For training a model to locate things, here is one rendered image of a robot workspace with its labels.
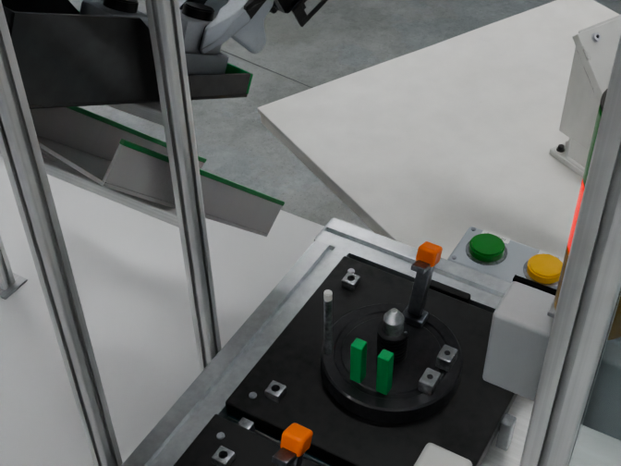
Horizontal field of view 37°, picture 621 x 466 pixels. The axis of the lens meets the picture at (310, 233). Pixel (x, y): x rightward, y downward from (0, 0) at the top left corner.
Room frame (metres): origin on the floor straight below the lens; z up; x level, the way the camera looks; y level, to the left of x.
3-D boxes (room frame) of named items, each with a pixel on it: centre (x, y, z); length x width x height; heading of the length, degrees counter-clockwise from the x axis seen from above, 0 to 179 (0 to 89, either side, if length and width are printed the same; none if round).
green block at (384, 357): (0.55, -0.07, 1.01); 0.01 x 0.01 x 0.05; 59
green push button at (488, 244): (0.77, -0.20, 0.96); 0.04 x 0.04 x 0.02
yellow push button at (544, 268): (0.74, -0.26, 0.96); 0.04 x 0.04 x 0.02
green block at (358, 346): (0.57, -0.04, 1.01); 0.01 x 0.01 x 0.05; 59
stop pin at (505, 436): (0.53, -0.19, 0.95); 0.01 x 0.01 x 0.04; 59
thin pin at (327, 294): (0.60, -0.02, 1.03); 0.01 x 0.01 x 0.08
